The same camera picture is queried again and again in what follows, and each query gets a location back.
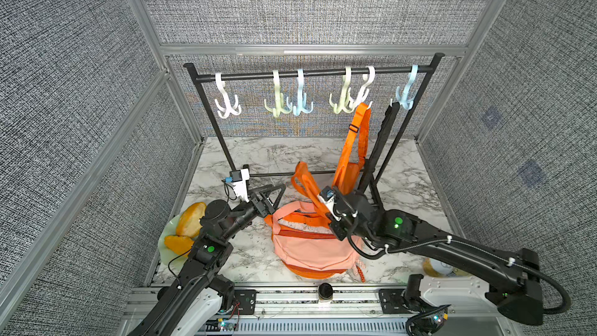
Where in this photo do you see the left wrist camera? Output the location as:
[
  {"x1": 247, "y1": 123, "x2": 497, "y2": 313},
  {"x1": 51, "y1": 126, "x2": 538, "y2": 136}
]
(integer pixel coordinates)
[{"x1": 224, "y1": 168, "x2": 250, "y2": 202}]

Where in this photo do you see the black knob on rail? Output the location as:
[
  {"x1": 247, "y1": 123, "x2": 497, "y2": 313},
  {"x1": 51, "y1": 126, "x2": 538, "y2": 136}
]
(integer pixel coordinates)
[{"x1": 317, "y1": 282, "x2": 334, "y2": 302}]

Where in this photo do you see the white hook right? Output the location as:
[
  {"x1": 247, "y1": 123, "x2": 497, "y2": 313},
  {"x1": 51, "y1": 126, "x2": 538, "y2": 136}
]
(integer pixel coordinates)
[{"x1": 349, "y1": 66, "x2": 376, "y2": 109}]

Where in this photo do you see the light blue hook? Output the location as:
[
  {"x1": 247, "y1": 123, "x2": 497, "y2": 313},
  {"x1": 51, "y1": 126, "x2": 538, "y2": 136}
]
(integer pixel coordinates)
[
  {"x1": 292, "y1": 68, "x2": 314, "y2": 117},
  {"x1": 390, "y1": 65, "x2": 418, "y2": 110}
]

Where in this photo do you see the pale green plate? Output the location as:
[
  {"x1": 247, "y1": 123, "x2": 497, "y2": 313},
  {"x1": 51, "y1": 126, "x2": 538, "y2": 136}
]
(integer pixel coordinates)
[{"x1": 156, "y1": 215, "x2": 187, "y2": 279}]

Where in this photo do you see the pink sling bag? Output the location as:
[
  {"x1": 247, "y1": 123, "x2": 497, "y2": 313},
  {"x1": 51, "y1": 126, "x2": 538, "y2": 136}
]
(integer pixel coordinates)
[{"x1": 271, "y1": 220, "x2": 364, "y2": 271}]

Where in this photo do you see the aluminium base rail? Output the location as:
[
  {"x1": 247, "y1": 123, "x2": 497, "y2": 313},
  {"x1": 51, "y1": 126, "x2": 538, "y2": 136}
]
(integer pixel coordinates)
[{"x1": 118, "y1": 284, "x2": 521, "y2": 336}]

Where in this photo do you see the white hook far left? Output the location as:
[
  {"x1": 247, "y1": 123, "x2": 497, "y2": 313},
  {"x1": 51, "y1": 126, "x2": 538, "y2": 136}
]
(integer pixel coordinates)
[{"x1": 215, "y1": 73, "x2": 242, "y2": 119}]

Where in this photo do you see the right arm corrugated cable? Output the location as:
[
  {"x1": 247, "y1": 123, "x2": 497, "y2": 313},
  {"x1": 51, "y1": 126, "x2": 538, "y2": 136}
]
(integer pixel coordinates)
[{"x1": 346, "y1": 230, "x2": 572, "y2": 316}]

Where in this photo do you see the white hook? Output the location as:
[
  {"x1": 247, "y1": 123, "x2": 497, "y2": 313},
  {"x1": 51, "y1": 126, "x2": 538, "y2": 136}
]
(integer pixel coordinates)
[
  {"x1": 215, "y1": 73, "x2": 242, "y2": 119},
  {"x1": 349, "y1": 66, "x2": 376, "y2": 109}
]

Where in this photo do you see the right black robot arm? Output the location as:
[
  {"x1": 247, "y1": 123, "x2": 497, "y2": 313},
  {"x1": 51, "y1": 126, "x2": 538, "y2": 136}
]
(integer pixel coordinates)
[{"x1": 318, "y1": 188, "x2": 546, "y2": 326}]

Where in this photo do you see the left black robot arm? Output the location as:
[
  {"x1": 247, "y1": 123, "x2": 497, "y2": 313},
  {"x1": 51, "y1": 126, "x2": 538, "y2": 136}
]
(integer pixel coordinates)
[{"x1": 130, "y1": 184, "x2": 285, "y2": 335}]

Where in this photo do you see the black garment rack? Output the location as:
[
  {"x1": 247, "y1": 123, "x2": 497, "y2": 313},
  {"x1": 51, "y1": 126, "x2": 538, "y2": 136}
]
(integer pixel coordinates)
[{"x1": 183, "y1": 52, "x2": 446, "y2": 185}]

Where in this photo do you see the orange fruit piece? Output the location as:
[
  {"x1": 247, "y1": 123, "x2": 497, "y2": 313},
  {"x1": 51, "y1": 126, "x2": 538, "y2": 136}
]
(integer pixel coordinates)
[{"x1": 164, "y1": 235, "x2": 194, "y2": 257}]

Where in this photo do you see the light blue hook centre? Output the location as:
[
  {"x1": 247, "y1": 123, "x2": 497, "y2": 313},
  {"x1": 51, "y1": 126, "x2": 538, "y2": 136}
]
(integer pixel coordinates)
[{"x1": 292, "y1": 68, "x2": 314, "y2": 117}]

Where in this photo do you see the pale green hook right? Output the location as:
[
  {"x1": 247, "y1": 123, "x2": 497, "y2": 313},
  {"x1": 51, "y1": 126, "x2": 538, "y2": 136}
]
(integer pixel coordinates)
[{"x1": 329, "y1": 66, "x2": 354, "y2": 114}]

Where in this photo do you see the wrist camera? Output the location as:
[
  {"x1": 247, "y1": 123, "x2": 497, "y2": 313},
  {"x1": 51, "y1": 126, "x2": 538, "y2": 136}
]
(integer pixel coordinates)
[
  {"x1": 224, "y1": 168, "x2": 250, "y2": 202},
  {"x1": 317, "y1": 187, "x2": 345, "y2": 221}
]

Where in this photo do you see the pale green hook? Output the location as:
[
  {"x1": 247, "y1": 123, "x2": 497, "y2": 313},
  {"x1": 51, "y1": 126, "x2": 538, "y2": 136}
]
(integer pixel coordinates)
[
  {"x1": 329, "y1": 66, "x2": 354, "y2": 114},
  {"x1": 264, "y1": 70, "x2": 293, "y2": 118}
]

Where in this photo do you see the light blue hook far right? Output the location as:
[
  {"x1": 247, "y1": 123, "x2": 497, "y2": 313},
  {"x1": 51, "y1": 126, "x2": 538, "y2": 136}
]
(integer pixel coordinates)
[{"x1": 390, "y1": 65, "x2": 418, "y2": 110}]

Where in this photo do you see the black sling bag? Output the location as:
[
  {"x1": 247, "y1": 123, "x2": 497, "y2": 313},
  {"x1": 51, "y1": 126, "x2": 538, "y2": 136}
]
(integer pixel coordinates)
[{"x1": 358, "y1": 103, "x2": 400, "y2": 208}]

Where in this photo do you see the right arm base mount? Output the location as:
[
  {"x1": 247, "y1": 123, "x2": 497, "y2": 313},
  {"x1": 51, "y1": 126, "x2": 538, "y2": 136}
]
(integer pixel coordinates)
[{"x1": 378, "y1": 274, "x2": 498, "y2": 335}]

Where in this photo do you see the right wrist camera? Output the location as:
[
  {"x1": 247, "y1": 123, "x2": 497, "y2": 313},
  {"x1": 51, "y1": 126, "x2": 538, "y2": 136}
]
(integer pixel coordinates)
[{"x1": 317, "y1": 187, "x2": 345, "y2": 221}]

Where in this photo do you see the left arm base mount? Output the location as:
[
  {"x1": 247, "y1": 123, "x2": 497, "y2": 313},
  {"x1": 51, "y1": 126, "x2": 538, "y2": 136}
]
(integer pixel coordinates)
[{"x1": 173, "y1": 278, "x2": 257, "y2": 335}]

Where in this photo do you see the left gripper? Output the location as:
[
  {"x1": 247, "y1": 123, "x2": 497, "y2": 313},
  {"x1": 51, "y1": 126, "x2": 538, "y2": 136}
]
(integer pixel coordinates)
[{"x1": 220, "y1": 184, "x2": 284, "y2": 244}]

